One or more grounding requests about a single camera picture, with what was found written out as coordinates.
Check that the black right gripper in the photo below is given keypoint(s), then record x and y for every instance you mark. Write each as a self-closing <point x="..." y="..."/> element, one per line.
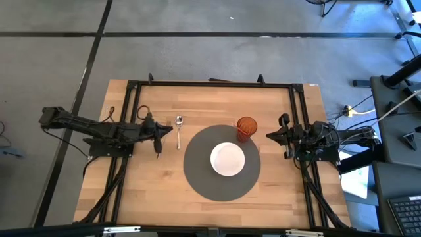
<point x="294" y="138"/>

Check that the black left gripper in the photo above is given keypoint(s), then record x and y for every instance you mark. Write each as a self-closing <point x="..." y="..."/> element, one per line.
<point x="149" y="128"/>

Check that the silver metal spoon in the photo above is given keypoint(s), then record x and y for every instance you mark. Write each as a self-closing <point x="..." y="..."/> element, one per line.
<point x="178" y="121"/>

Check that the orange translucent plastic cup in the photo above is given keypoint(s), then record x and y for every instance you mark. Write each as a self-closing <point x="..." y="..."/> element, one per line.
<point x="247" y="125"/>

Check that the white bowl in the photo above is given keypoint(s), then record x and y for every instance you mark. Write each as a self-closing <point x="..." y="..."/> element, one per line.
<point x="227" y="159"/>

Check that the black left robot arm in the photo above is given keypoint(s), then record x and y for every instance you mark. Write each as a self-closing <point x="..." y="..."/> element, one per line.
<point x="98" y="130"/>

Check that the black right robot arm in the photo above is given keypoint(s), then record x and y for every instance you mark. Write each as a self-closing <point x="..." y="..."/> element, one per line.
<point x="355" y="135"/>

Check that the round grey woven placemat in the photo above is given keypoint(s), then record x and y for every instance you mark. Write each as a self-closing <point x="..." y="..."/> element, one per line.
<point x="197" y="177"/>

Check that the yellow power strip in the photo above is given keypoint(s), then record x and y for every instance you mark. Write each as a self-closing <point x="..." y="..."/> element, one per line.
<point x="349" y="111"/>

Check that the white paper sheet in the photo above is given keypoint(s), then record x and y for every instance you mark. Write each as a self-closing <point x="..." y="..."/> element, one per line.
<point x="355" y="181"/>

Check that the dark grey keyboard desk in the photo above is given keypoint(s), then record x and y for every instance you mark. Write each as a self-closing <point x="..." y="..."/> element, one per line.
<point x="381" y="184"/>

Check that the black floor fan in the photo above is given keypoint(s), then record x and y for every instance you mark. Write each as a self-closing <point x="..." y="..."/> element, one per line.
<point x="327" y="8"/>

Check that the grey computer keyboard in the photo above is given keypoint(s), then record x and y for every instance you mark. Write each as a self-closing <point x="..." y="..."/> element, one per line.
<point x="408" y="214"/>

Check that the black frame clamp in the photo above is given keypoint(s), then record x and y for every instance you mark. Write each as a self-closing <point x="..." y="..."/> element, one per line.
<point x="260" y="79"/>
<point x="150" y="79"/>

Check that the silver metal bracket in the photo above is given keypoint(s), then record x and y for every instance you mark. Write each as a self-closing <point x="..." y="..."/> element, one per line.
<point x="121" y="229"/>
<point x="304" y="233"/>

